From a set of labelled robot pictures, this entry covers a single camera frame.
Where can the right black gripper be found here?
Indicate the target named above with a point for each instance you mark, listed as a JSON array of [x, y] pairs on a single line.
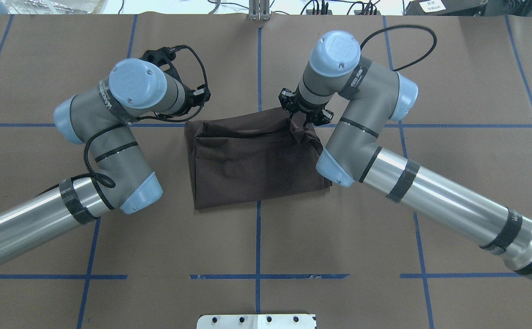
[[303, 109]]

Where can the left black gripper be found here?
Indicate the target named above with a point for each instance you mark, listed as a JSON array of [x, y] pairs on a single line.
[[200, 96]]

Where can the brown t-shirt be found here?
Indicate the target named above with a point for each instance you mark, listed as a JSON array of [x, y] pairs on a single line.
[[249, 158]]

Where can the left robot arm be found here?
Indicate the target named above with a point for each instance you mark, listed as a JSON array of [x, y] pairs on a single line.
[[118, 175]]

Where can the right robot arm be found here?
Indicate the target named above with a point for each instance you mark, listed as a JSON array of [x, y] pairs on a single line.
[[377, 94]]

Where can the black power adapter box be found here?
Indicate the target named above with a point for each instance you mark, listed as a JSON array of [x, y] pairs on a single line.
[[445, 8]]

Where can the brown paper table cover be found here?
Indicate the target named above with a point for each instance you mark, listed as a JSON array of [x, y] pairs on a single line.
[[350, 256]]

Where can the plastic bag with cardboard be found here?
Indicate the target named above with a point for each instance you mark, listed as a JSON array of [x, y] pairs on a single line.
[[58, 7]]

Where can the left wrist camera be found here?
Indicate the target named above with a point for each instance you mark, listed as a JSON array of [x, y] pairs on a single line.
[[162, 58]]

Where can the aluminium frame post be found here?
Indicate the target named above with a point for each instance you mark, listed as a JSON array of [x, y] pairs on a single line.
[[259, 10]]

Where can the white camera mast base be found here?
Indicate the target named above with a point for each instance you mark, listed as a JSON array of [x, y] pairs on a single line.
[[258, 321]]

